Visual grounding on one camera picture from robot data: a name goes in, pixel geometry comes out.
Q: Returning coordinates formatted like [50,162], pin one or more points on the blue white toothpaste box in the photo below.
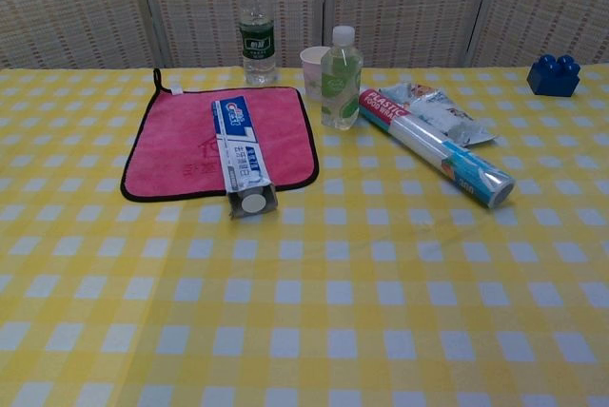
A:
[236,141]

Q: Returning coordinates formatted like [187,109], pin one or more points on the white toothpaste tube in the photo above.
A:
[252,204]

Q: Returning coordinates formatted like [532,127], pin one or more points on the short bottle light green label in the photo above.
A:
[339,88]

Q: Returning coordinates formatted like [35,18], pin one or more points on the white paper cup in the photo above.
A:
[311,69]

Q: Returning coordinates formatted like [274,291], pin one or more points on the yellow white checked tablecloth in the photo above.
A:
[304,293]

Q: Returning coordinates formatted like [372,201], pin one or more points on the pink towel with black trim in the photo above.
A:
[181,141]

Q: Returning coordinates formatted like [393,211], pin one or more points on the tall bottle dark green label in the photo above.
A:
[257,41]

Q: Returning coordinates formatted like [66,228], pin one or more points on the white blue snack bag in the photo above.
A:
[442,110]

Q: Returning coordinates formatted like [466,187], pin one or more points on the beige woven folding screen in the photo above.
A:
[404,3]

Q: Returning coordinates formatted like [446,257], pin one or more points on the blue toy building block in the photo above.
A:
[552,76]

